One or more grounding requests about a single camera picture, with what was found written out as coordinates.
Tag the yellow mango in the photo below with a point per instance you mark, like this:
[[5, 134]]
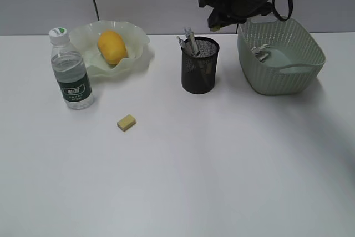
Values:
[[112, 47]]

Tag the blue grip pen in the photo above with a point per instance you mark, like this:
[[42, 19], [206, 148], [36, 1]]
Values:
[[191, 41]]

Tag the clear water bottle green label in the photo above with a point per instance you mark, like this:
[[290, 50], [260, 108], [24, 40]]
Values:
[[69, 70]]

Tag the green wavy glass plate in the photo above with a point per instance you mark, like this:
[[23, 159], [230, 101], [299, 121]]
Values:
[[85, 39]]

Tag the black mesh pen holder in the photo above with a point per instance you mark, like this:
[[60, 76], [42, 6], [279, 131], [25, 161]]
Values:
[[198, 73]]

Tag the grey grip pen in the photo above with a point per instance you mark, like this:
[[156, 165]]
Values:
[[183, 45]]

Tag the plain yellow eraser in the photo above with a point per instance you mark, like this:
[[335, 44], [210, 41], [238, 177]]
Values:
[[126, 123]]

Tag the beige grip pen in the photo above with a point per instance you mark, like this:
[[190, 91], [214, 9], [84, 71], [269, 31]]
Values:
[[194, 43]]

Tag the white waste paper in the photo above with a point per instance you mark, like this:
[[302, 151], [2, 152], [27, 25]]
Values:
[[260, 52]]

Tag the green plastic woven basket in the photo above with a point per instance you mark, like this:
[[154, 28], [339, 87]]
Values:
[[295, 57]]

